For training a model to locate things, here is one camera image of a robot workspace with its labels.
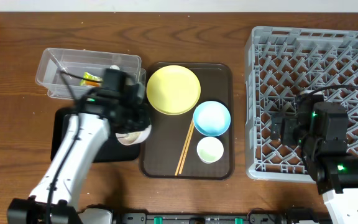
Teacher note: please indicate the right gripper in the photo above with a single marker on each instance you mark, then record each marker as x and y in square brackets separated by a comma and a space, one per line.
[290, 124]

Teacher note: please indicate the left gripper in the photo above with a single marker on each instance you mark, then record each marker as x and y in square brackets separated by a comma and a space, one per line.
[136, 123]

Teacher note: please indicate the white bowl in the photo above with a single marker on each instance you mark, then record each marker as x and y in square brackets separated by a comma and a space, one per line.
[143, 136]

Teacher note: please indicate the white tissue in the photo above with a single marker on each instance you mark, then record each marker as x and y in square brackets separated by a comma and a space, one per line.
[114, 67]

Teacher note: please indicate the green orange snack wrapper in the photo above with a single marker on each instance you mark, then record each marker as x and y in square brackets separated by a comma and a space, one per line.
[90, 80]

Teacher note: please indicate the yellow plate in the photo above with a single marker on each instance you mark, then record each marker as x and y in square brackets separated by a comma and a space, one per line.
[173, 90]

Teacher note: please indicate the light blue bowl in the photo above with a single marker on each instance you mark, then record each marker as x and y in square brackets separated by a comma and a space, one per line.
[211, 118]

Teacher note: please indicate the small white green cup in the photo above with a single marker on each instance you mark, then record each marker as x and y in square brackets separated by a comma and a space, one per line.
[210, 150]

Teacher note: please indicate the wooden chopstick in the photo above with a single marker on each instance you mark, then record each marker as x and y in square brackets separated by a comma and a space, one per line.
[187, 151]
[183, 149]

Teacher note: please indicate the pile of rice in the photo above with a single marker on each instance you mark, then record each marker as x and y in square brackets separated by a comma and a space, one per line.
[131, 137]

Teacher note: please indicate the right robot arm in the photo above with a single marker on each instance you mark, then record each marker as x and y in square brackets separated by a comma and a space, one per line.
[319, 129]

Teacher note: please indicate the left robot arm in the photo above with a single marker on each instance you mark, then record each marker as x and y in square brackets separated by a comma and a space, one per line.
[55, 198]

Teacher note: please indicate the grey dishwasher rack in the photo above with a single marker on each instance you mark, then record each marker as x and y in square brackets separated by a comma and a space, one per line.
[281, 62]

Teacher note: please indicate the black plastic tray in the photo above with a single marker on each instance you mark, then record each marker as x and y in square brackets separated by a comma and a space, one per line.
[111, 151]

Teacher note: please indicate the dark brown serving tray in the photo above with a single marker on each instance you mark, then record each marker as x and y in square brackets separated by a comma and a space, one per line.
[194, 145]

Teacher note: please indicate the clear plastic bin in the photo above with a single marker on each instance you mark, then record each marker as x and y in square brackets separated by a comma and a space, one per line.
[77, 62]

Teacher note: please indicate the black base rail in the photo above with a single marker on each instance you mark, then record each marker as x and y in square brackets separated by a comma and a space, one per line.
[263, 218]

